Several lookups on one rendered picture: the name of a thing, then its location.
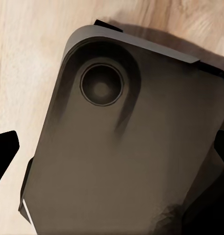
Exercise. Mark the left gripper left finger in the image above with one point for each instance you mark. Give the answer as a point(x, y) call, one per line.
point(9, 145)

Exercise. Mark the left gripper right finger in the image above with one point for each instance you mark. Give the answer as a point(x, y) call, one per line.
point(219, 143)

